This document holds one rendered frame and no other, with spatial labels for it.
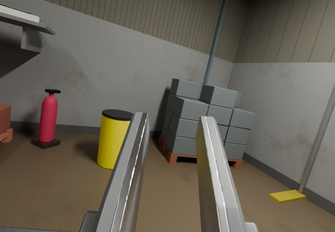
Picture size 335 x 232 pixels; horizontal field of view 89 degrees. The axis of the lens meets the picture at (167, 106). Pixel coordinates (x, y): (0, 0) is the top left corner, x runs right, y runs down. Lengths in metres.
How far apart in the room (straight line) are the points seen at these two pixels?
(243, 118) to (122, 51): 1.93
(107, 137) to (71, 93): 1.05
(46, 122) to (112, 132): 0.81
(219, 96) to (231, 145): 0.73
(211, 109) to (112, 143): 1.23
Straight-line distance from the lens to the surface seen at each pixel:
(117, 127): 1.75
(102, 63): 2.61
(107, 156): 1.89
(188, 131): 2.17
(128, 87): 2.67
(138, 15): 2.79
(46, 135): 2.34
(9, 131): 2.49
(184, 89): 2.40
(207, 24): 3.30
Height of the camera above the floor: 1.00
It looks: 8 degrees down
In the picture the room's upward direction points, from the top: 12 degrees clockwise
